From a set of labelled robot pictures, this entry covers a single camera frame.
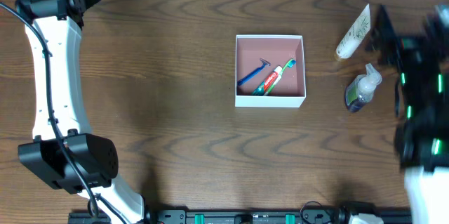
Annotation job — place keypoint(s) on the cream leaf-print lotion tube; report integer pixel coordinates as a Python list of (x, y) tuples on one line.
[(354, 36)]

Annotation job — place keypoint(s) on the green toothbrush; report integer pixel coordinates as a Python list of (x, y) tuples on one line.
[(279, 75)]

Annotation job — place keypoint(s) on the clear foam pump bottle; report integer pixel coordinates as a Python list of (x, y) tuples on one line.
[(361, 91)]

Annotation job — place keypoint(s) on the white box pink interior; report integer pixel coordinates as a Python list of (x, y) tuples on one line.
[(290, 92)]

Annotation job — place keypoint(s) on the blue disposable razor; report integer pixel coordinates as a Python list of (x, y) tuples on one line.
[(256, 71)]

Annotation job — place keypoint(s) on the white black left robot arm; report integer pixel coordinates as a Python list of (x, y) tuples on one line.
[(64, 153)]

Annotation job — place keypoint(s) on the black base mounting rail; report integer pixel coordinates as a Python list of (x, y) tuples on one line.
[(311, 212)]

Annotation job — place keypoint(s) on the red white toothpaste tube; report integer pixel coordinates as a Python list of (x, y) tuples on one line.
[(259, 91)]

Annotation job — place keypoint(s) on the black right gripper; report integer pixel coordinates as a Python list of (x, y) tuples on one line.
[(391, 50)]

